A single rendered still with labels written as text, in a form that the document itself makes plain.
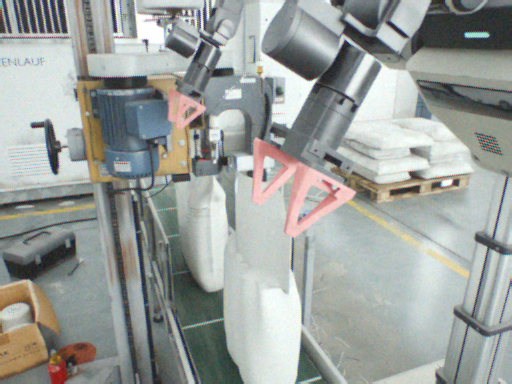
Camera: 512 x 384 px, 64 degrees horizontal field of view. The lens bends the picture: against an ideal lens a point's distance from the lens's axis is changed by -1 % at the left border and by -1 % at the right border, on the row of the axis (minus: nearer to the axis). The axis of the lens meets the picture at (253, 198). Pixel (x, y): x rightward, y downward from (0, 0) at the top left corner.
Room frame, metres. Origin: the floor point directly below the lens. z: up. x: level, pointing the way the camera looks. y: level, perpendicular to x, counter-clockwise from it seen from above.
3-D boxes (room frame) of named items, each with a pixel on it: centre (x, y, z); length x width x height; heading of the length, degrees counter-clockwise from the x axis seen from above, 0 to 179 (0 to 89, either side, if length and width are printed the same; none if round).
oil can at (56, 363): (1.42, 0.88, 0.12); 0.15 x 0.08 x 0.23; 21
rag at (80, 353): (1.59, 0.87, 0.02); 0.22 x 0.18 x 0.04; 21
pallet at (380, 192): (4.23, -1.56, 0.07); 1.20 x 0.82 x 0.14; 113
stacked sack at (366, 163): (3.92, -1.36, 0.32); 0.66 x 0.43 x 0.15; 113
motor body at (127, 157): (1.15, 0.35, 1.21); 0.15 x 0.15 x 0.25
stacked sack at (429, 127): (4.36, -1.86, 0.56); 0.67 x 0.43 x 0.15; 21
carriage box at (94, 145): (1.39, 0.41, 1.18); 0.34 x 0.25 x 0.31; 111
